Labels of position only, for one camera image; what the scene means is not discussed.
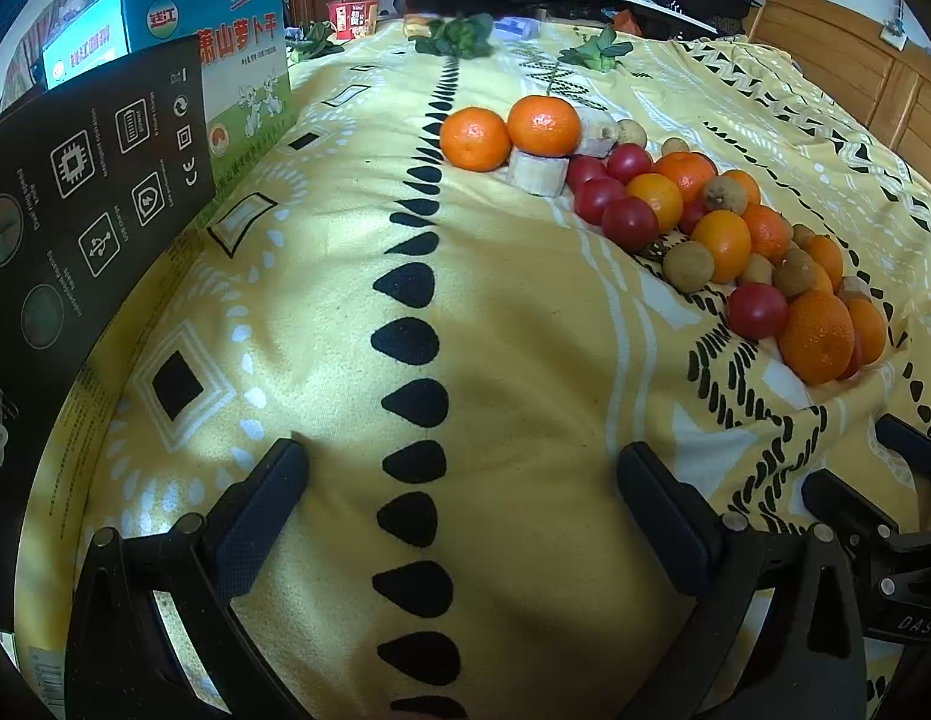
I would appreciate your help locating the wooden headboard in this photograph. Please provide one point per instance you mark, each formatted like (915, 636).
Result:
(848, 67)

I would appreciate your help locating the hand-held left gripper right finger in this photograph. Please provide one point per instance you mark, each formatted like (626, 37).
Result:
(660, 517)

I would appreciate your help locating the red instant noodle cup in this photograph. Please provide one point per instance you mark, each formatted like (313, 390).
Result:
(354, 19)

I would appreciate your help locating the banana piece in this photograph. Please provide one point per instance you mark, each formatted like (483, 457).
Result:
(596, 139)
(538, 171)

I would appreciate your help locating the blue green printed carton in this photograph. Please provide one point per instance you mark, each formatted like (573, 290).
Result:
(172, 22)

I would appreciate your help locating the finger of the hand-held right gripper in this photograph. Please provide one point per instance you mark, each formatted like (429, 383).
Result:
(912, 439)
(848, 510)

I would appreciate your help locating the green leafy vegetable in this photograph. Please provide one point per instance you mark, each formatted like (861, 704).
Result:
(458, 36)
(315, 39)
(596, 52)

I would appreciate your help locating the blue white packet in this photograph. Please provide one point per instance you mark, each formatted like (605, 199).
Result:
(516, 28)

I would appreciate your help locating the black printed box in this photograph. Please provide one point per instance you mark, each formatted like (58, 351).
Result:
(82, 187)

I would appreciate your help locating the yellow patterned blanket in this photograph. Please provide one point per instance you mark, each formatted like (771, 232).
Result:
(510, 330)

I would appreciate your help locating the orange snack packet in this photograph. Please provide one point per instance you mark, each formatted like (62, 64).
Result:
(414, 26)

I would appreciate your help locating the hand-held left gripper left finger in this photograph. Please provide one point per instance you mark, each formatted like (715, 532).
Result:
(262, 502)

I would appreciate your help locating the pile of mandarins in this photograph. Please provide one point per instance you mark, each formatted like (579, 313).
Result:
(724, 240)

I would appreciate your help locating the white wall socket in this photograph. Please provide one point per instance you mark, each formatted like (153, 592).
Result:
(894, 26)

